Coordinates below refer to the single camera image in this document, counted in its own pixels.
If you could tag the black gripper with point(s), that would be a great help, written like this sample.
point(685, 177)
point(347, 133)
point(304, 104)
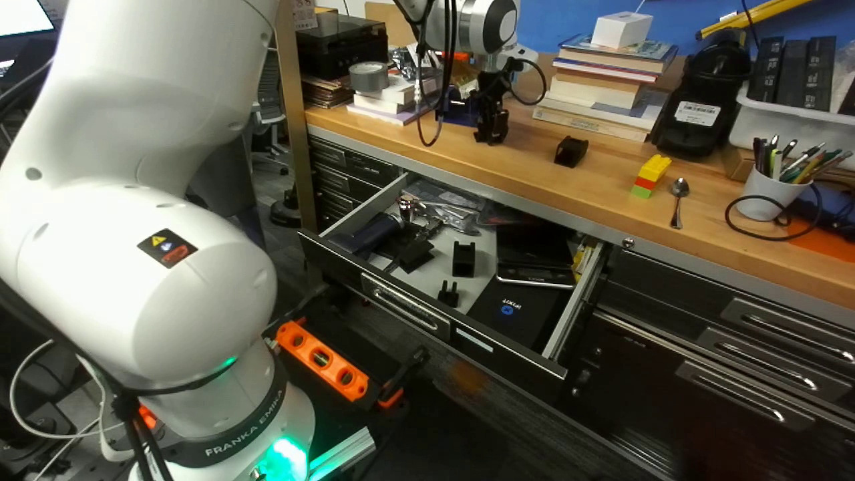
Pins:
point(490, 92)

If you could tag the black angular clip object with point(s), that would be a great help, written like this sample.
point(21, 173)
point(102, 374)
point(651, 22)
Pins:
point(490, 134)

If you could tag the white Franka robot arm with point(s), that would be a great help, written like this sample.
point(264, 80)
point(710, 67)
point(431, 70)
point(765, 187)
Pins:
point(136, 267)

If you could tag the open metal drawer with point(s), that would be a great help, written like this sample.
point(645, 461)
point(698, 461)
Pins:
point(430, 281)

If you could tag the dark drawer cabinet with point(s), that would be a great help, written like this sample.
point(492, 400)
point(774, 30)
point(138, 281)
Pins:
point(713, 374)

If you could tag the clear plastic bag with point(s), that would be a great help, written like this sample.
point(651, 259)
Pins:
point(458, 209)

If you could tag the wide pale book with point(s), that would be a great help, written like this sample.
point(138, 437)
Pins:
point(591, 121)

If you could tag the pale flat board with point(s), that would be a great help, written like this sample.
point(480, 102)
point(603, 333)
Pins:
point(384, 115)

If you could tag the thick cream paged book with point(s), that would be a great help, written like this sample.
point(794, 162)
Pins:
point(605, 88)

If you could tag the black cylindrical lens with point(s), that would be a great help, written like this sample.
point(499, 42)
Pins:
point(408, 214)

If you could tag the black blocky part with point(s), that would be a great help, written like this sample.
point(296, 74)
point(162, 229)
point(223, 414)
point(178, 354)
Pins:
point(463, 258)

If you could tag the thin dark cover book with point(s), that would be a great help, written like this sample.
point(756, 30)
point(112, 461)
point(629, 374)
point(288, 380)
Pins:
point(615, 51)

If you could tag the brown cardboard sheet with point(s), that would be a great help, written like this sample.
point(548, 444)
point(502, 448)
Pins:
point(390, 22)

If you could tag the black angular part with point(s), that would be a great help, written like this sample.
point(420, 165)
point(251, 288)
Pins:
point(403, 249)

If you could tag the small white box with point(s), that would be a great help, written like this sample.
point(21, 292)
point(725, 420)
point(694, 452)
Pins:
point(621, 30)

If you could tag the black equipment case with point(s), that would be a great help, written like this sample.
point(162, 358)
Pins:
point(343, 43)

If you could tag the stack of flat boards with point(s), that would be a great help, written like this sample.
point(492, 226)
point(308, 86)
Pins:
point(324, 92)

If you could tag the yellow red green block stack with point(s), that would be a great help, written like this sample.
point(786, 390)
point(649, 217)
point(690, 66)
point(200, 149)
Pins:
point(654, 175)

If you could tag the small black plug part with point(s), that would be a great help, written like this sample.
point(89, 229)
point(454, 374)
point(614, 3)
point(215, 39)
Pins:
point(448, 292)

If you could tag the black notebook with blue logo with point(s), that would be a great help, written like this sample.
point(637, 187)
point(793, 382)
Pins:
point(516, 310)

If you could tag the metal spoon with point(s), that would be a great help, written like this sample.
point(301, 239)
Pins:
point(681, 187)

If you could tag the black ribbed block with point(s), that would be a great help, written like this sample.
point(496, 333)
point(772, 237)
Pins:
point(822, 76)
point(765, 70)
point(794, 74)

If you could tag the yellow spirit level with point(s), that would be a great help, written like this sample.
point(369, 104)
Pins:
point(757, 18)

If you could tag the white pen cup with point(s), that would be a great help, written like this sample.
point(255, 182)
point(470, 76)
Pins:
point(772, 193)

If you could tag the orange spirit level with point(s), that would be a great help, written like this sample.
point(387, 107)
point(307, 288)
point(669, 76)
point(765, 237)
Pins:
point(321, 357)

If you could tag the white plastic bin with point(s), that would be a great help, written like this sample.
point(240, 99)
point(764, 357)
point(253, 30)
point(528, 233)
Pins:
point(793, 130)

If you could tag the orange flat sheet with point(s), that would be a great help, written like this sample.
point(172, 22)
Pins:
point(824, 245)

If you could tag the grey duct tape roll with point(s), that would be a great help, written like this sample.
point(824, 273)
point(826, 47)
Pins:
point(367, 76)

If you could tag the blue wall board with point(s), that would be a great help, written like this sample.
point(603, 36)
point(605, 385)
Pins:
point(579, 18)

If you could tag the wooden upright post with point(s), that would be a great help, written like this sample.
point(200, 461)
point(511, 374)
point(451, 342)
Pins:
point(297, 115)

